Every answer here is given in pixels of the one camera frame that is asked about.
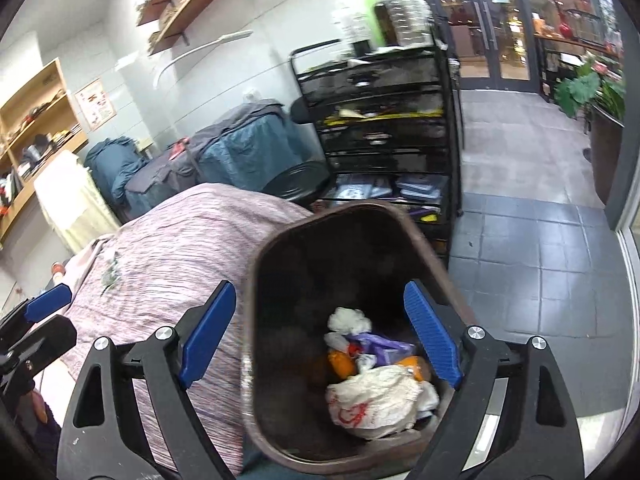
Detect massage bed with teal skirt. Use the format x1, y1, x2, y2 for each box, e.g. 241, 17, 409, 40
124, 99, 322, 212

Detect wooden wall cabinet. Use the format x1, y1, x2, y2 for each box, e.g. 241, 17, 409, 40
0, 57, 91, 249

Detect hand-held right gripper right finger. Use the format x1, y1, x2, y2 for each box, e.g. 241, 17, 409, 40
402, 280, 586, 480

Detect black chair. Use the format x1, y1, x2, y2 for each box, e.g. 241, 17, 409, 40
262, 97, 331, 204

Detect orange wrapper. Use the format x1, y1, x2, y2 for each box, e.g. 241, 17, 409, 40
394, 355, 431, 381
327, 350, 359, 379

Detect brown trash bin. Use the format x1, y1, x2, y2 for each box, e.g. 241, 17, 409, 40
242, 199, 482, 479

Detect dark planter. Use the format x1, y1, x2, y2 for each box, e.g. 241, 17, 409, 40
587, 104, 626, 206

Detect person's left forearm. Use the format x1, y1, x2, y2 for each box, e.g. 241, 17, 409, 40
10, 390, 63, 467

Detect cream cloth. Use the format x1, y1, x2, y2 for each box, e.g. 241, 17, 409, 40
33, 152, 121, 254

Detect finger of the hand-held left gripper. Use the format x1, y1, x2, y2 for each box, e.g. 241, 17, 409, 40
0, 282, 72, 342
0, 315, 78, 402

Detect grey bed sheet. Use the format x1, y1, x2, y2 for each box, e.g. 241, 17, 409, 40
124, 99, 287, 197

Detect black mesh cart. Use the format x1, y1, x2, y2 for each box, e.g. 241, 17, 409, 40
289, 42, 464, 257

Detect wall poster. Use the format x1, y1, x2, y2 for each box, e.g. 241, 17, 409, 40
74, 78, 117, 133

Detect white floor lamp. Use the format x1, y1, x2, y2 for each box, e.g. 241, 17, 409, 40
152, 29, 254, 89

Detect dark glass bottle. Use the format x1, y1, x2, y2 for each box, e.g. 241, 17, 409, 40
372, 0, 399, 47

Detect green bottle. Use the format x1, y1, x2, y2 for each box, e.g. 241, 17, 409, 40
363, 0, 386, 49

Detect purple plastic bag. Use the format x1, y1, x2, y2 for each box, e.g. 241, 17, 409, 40
347, 332, 419, 367

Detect glass double door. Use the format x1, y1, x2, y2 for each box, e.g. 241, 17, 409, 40
422, 0, 539, 94

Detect large clear plastic bottle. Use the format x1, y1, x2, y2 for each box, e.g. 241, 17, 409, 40
384, 0, 434, 46

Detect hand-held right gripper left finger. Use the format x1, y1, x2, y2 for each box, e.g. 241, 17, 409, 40
56, 280, 238, 480

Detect long wooden wall shelf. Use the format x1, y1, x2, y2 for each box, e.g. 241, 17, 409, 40
148, 0, 266, 56

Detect small dark scraps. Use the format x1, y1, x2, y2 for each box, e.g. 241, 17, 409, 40
101, 251, 124, 292

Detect clear bottle white label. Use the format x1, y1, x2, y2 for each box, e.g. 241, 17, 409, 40
332, 0, 374, 54

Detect white plastic bag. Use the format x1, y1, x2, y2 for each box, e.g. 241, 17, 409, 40
325, 364, 441, 441

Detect blue cloth pile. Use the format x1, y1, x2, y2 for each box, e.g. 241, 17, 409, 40
83, 137, 151, 206

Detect green leafy plant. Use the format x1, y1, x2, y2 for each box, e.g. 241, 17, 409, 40
554, 54, 626, 126

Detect white tissue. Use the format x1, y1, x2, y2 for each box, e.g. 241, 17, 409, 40
327, 307, 371, 334

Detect pink blanket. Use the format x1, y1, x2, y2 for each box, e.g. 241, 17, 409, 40
49, 236, 122, 293

